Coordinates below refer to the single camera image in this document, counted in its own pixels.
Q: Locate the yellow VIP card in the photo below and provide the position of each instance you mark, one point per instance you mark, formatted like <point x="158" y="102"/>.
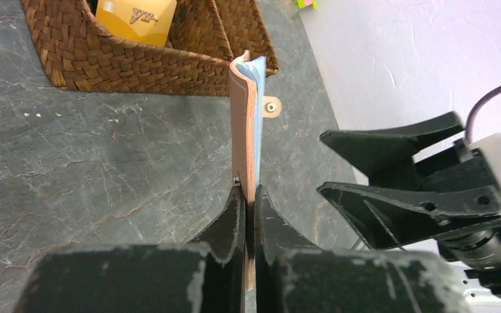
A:
<point x="143" y="21"/>

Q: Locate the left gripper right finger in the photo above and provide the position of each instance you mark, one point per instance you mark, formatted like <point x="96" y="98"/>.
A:
<point x="274" y="236"/>

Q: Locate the brown woven divided basket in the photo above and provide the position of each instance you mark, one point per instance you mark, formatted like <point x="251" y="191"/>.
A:
<point x="78" y="53"/>

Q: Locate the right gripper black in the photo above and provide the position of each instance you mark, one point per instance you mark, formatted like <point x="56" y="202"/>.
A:
<point x="386" y="218"/>

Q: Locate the green pink toy bricks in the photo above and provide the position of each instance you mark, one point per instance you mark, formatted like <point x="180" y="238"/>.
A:
<point x="306" y="3"/>

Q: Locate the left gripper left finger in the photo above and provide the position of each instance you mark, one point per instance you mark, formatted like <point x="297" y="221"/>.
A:
<point x="222" y="290"/>

